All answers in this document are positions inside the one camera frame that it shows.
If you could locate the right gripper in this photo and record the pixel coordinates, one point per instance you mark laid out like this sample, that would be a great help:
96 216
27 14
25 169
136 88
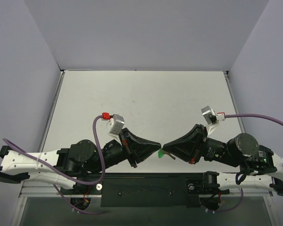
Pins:
198 144

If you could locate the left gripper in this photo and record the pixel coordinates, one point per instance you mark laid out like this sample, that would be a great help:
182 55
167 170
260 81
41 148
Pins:
128 147

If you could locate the green key tag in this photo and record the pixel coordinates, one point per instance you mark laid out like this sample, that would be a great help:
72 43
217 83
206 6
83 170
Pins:
160 154

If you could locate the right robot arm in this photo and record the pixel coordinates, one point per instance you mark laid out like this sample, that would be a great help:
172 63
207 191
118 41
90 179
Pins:
259 166

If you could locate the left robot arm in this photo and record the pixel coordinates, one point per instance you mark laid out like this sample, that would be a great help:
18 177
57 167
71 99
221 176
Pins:
66 166

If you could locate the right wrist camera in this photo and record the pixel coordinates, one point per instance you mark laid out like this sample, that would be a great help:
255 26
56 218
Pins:
209 115

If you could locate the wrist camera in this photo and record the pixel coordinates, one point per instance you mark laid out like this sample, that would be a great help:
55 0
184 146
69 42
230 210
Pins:
115 125
209 115

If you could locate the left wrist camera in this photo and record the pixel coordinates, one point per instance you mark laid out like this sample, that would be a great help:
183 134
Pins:
115 125

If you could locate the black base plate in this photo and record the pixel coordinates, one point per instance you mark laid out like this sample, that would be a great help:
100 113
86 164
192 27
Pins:
152 189

